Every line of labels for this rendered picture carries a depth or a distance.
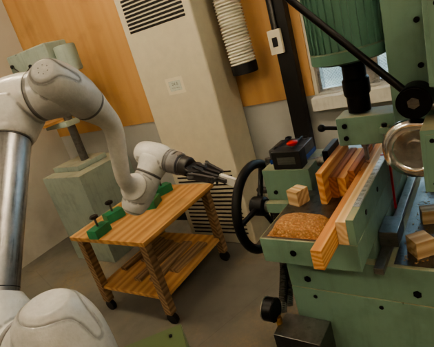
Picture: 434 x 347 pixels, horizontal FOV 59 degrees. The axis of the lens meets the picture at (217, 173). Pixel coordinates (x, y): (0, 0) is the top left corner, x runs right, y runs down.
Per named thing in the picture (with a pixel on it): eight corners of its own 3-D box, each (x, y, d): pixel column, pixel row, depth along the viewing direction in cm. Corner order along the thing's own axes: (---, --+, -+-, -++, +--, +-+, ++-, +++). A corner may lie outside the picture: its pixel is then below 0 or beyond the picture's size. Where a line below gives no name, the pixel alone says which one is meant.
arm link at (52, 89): (102, 76, 107) (60, 89, 110) (61, 38, 91) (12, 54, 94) (105, 119, 103) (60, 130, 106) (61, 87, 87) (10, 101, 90)
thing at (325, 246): (386, 142, 115) (384, 130, 113) (393, 142, 114) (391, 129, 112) (313, 269, 69) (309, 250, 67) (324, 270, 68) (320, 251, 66)
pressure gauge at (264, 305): (275, 314, 102) (268, 290, 100) (288, 317, 100) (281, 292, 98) (264, 332, 98) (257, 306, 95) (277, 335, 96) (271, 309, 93)
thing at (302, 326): (291, 335, 104) (284, 311, 101) (336, 345, 97) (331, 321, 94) (277, 359, 98) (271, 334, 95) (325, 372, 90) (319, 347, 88)
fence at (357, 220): (404, 135, 117) (401, 117, 115) (410, 134, 116) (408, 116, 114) (349, 245, 72) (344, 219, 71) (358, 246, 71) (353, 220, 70)
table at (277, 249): (315, 158, 136) (312, 141, 134) (411, 152, 118) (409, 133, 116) (229, 257, 91) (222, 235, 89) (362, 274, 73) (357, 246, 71)
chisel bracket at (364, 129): (348, 142, 99) (343, 110, 96) (408, 137, 91) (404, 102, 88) (339, 153, 94) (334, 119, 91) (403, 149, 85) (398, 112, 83)
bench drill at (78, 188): (115, 226, 350) (43, 50, 299) (166, 229, 315) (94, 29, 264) (74, 257, 314) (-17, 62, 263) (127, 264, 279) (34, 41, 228)
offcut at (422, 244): (417, 259, 79) (416, 244, 77) (406, 250, 82) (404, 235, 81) (437, 254, 79) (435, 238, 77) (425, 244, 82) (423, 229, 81)
